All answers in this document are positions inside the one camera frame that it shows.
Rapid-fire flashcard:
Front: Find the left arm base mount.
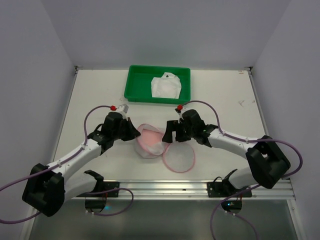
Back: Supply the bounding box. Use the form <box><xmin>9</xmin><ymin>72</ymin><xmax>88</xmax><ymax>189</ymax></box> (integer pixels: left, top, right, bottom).
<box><xmin>79</xmin><ymin>170</ymin><xmax>120</xmax><ymax>213</ymax></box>

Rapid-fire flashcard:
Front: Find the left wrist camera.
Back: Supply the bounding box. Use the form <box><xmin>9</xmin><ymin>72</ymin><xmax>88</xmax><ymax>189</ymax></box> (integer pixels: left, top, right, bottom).
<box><xmin>115</xmin><ymin>104</ymin><xmax>129</xmax><ymax>120</ymax></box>

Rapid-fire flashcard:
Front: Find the white bra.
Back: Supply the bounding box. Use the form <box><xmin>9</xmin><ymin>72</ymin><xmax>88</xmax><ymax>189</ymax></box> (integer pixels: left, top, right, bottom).
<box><xmin>151</xmin><ymin>72</ymin><xmax>182</xmax><ymax>99</ymax></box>

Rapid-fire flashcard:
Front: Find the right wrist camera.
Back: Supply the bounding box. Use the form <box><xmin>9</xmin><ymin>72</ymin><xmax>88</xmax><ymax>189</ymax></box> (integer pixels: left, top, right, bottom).
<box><xmin>175</xmin><ymin>104</ymin><xmax>189</xmax><ymax>123</ymax></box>

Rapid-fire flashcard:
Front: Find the green plastic tray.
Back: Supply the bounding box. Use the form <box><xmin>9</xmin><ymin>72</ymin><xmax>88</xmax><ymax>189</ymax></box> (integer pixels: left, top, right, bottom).
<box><xmin>124</xmin><ymin>65</ymin><xmax>191</xmax><ymax>105</ymax></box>

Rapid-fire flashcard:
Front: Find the aluminium mounting rail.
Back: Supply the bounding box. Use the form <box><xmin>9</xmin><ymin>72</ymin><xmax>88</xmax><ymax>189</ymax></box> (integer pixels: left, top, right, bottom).
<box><xmin>58</xmin><ymin>177</ymin><xmax>295</xmax><ymax>201</ymax></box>

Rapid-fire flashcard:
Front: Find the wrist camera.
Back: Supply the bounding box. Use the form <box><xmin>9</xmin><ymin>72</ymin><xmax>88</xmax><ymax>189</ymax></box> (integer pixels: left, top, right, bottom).
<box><xmin>175</xmin><ymin>104</ymin><xmax>189</xmax><ymax>123</ymax></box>
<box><xmin>115</xmin><ymin>104</ymin><xmax>129</xmax><ymax>120</ymax></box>

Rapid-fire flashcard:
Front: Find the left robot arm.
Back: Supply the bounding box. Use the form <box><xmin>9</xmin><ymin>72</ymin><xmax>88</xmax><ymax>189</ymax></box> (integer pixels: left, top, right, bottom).
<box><xmin>22</xmin><ymin>106</ymin><xmax>141</xmax><ymax>217</ymax></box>

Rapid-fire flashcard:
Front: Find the white mesh laundry bag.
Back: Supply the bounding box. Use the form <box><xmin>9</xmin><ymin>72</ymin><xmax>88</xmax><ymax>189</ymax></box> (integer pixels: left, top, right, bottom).
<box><xmin>134</xmin><ymin>123</ymin><xmax>196</xmax><ymax>174</ymax></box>

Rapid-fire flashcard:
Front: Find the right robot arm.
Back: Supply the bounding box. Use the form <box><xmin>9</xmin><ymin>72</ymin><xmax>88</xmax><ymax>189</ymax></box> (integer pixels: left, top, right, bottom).
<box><xmin>162</xmin><ymin>109</ymin><xmax>291</xmax><ymax>190</ymax></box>

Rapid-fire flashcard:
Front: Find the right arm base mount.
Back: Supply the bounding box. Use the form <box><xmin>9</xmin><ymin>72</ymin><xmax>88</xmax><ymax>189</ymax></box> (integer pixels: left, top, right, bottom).
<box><xmin>206</xmin><ymin>169</ymin><xmax>253</xmax><ymax>214</ymax></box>

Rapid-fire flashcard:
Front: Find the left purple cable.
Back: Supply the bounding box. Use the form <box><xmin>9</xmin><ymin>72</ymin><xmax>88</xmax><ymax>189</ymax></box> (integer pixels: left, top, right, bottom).
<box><xmin>0</xmin><ymin>104</ymin><xmax>116</xmax><ymax>225</ymax></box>

